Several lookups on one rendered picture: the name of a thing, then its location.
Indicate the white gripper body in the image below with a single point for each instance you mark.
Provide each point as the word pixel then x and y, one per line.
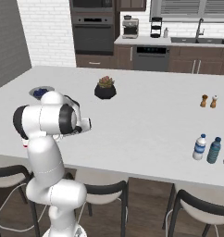
pixel 86 123

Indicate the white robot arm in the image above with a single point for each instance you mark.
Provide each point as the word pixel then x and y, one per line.
pixel 44 160

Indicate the black pot with succulent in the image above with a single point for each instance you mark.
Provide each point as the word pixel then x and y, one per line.
pixel 105 91

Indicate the blue berries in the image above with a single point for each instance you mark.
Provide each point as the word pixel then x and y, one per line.
pixel 41 92

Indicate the black stool with cream seat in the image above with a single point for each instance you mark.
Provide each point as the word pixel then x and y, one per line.
pixel 6 177
pixel 104 193
pixel 203 209

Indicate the grey dishwasher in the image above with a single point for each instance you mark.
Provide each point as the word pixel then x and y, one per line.
pixel 151 58

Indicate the silver coffee machine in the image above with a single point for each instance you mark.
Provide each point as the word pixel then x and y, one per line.
pixel 130 27

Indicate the white plastic bottle blue label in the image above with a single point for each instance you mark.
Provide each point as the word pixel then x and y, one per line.
pixel 199 148

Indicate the brown pepper shaker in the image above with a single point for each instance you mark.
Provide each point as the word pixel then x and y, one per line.
pixel 204 101

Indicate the white soap bottle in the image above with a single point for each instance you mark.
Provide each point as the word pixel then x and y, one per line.
pixel 166 33

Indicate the brown base cupboards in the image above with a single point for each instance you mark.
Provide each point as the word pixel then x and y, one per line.
pixel 197 60

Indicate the brown salt shaker white top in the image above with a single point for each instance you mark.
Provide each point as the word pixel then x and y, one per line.
pixel 213 102

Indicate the teal plastic bottle blue cap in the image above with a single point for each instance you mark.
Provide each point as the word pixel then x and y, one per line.
pixel 214 152

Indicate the dark sink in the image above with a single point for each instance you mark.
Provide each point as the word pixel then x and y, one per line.
pixel 198 40

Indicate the dark sink tap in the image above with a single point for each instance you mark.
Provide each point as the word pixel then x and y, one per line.
pixel 199 27

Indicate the grey window blinds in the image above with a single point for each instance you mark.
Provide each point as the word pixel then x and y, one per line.
pixel 191 8

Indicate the black wall oven stack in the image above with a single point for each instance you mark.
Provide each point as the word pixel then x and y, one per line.
pixel 93 34

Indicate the brown wall cupboard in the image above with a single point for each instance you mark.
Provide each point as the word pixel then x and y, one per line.
pixel 131 5

